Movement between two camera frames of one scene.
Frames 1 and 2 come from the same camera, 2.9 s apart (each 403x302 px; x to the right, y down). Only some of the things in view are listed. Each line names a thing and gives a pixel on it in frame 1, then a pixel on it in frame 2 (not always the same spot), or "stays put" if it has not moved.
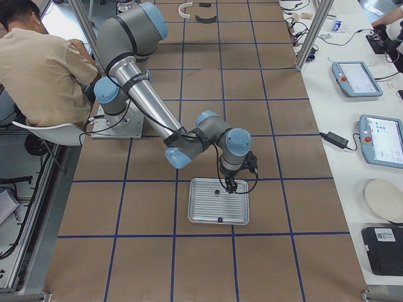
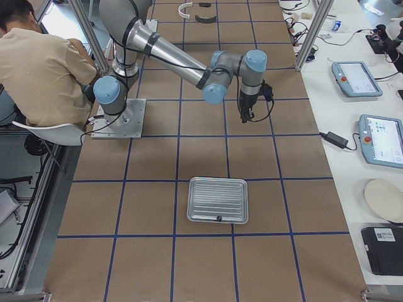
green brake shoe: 206,20 stays put
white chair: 65,134 stays put
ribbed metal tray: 210,203 stays put
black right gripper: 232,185 → 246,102
